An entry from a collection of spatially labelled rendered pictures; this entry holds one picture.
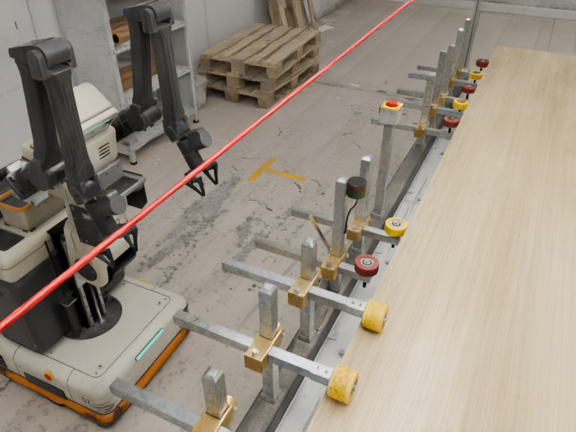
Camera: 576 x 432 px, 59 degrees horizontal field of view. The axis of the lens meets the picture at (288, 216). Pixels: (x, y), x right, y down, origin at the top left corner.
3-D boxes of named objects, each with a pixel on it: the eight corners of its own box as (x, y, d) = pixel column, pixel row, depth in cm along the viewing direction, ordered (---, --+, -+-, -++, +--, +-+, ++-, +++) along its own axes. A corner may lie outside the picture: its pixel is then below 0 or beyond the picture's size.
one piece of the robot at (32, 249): (7, 356, 226) (-69, 200, 178) (93, 280, 266) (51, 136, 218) (63, 382, 214) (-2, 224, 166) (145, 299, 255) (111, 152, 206)
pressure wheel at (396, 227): (389, 255, 185) (393, 231, 178) (378, 243, 191) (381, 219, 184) (407, 250, 187) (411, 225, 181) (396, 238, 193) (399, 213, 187)
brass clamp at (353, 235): (344, 238, 191) (345, 228, 188) (356, 219, 201) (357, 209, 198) (359, 243, 189) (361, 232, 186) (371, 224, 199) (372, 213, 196)
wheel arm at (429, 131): (370, 125, 276) (371, 117, 274) (372, 123, 279) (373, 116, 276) (451, 141, 261) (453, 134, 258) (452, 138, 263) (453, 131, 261)
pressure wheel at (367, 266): (349, 290, 170) (351, 264, 164) (357, 275, 176) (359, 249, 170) (371, 297, 167) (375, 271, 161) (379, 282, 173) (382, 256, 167)
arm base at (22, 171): (34, 159, 159) (2, 177, 150) (45, 150, 154) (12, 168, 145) (52, 183, 161) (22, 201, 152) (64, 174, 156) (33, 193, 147)
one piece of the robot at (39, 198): (13, 196, 159) (4, 166, 152) (25, 189, 163) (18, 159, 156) (37, 207, 156) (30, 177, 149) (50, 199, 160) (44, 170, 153)
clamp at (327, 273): (320, 277, 172) (320, 266, 169) (334, 255, 182) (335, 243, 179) (335, 282, 170) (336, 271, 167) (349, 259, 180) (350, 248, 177)
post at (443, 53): (426, 132, 295) (440, 49, 267) (427, 129, 298) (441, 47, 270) (432, 133, 294) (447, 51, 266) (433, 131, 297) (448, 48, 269)
